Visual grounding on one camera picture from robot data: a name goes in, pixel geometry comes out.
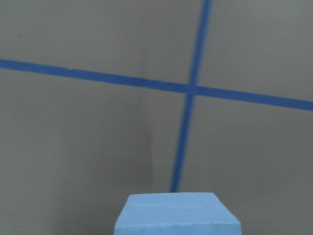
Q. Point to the light blue foam block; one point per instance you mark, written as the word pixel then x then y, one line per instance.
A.
pixel 183 213

